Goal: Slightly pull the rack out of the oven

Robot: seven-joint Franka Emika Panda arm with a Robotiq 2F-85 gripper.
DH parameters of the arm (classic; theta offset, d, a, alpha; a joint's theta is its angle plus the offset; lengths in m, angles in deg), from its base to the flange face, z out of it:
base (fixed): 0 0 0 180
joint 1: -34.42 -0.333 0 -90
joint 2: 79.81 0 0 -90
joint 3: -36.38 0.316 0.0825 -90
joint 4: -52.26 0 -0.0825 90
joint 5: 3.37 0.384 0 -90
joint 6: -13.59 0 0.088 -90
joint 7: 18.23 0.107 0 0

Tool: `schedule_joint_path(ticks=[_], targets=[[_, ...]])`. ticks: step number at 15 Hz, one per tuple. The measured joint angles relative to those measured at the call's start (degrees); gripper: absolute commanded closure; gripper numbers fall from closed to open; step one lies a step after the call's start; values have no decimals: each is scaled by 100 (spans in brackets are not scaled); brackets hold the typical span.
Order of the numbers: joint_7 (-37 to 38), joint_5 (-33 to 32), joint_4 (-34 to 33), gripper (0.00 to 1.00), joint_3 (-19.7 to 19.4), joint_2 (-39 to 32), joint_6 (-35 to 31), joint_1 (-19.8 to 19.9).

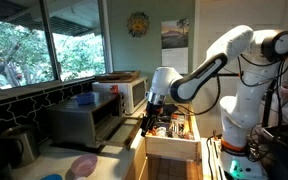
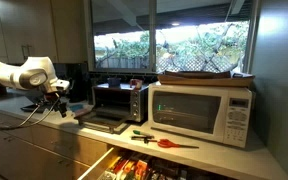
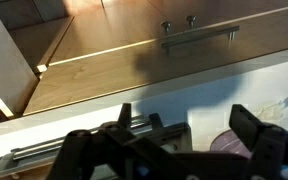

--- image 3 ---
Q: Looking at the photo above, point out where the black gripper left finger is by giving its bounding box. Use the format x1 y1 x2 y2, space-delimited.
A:
46 102 185 180

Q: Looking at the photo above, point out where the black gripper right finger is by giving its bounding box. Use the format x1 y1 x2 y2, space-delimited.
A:
228 103 288 180

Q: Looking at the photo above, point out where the toaster oven glass door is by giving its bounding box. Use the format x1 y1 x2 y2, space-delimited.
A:
0 112 193 180

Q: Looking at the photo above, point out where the pink plastic bowl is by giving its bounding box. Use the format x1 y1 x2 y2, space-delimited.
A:
209 129 253 159

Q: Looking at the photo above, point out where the wood drawer front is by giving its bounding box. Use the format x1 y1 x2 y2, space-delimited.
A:
23 4 288 116

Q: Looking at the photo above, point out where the open wood drawer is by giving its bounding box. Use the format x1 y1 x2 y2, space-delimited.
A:
0 0 40 128

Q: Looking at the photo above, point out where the wood base cabinet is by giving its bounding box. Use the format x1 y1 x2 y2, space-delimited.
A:
0 0 288 116

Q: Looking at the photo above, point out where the silver cabinet knob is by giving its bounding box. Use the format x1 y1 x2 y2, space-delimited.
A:
186 15 198 29
160 20 173 34

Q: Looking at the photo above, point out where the silver bar drawer handle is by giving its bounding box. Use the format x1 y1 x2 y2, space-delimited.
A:
160 25 241 54

